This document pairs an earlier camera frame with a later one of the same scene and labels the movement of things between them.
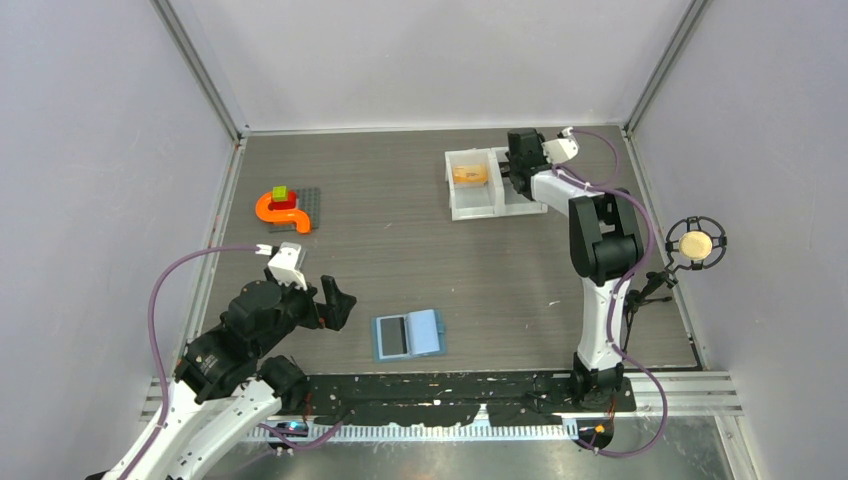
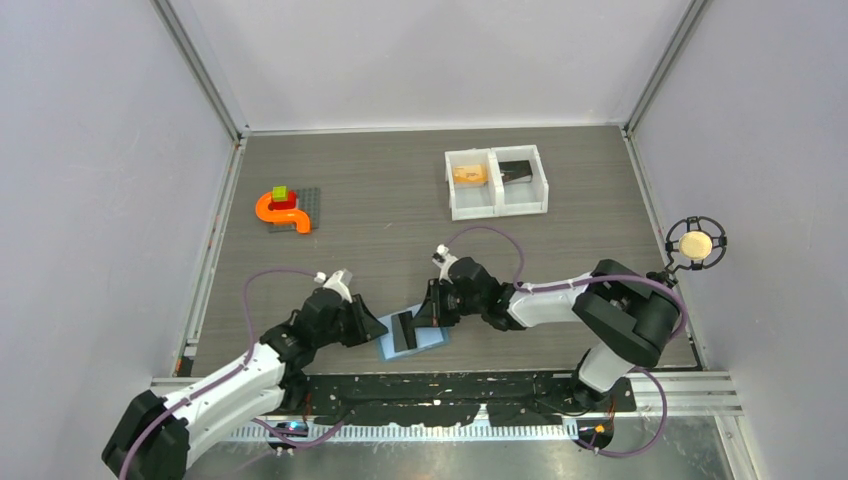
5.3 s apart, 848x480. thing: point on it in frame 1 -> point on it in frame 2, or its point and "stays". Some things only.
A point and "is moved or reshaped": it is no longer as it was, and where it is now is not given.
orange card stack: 476,174 stays
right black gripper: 540,140 -> 432,312
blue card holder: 425,335 is moved or reshaped
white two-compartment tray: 479,189 stays
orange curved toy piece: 298,218 stays
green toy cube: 280,193 stays
